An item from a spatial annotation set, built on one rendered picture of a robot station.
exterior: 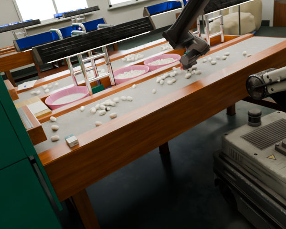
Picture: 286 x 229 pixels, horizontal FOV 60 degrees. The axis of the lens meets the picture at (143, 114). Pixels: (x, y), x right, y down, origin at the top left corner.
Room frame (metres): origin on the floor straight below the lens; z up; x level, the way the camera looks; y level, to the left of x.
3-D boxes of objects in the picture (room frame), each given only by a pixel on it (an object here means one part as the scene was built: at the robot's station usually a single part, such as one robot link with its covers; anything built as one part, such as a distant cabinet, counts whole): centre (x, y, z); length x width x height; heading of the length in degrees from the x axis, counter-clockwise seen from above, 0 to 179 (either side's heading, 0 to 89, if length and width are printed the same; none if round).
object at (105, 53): (1.32, 0.17, 0.90); 0.20 x 0.19 x 0.45; 119
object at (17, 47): (1.74, 0.40, 1.08); 0.62 x 0.08 x 0.07; 119
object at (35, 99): (1.31, 0.61, 0.77); 0.33 x 0.15 x 0.01; 29
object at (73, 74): (1.67, 0.36, 0.90); 0.20 x 0.19 x 0.45; 119
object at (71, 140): (0.85, 0.30, 0.77); 0.06 x 0.04 x 0.02; 29
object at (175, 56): (1.76, -0.21, 0.72); 0.27 x 0.27 x 0.10
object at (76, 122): (1.41, -0.28, 0.73); 1.81 x 0.30 x 0.02; 119
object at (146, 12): (2.21, -0.45, 1.08); 0.62 x 0.08 x 0.07; 119
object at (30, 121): (0.99, 0.49, 0.83); 0.30 x 0.06 x 0.07; 29
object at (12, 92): (1.58, 0.82, 0.83); 0.30 x 0.06 x 0.07; 29
